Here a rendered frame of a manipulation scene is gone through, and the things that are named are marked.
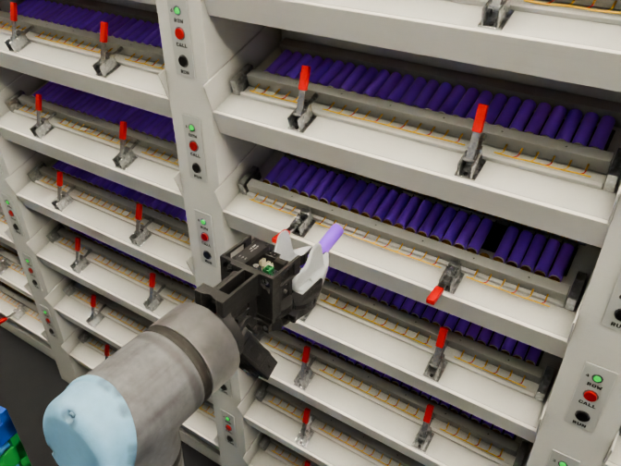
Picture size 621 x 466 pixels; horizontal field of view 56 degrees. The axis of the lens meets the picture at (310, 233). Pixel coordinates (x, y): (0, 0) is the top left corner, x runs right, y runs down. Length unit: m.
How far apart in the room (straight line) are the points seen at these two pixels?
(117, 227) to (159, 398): 0.91
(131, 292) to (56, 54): 0.58
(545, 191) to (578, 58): 0.17
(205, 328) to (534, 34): 0.47
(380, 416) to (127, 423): 0.76
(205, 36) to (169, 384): 0.57
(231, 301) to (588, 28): 0.47
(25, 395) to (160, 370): 1.64
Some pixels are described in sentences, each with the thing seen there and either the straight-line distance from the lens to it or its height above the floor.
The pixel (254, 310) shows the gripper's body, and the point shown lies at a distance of 0.64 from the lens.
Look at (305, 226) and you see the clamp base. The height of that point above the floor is 0.95.
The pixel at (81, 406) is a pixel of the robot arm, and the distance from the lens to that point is 0.52.
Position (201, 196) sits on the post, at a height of 0.95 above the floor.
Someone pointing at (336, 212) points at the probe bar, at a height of 0.97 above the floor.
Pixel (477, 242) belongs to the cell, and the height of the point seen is 0.98.
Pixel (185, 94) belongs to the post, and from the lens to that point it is 1.02.
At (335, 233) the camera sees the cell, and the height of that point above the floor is 1.06.
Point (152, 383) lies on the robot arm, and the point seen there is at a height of 1.11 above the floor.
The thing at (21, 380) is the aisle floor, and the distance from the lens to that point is 2.22.
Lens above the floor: 1.50
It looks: 34 degrees down
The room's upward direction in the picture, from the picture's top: straight up
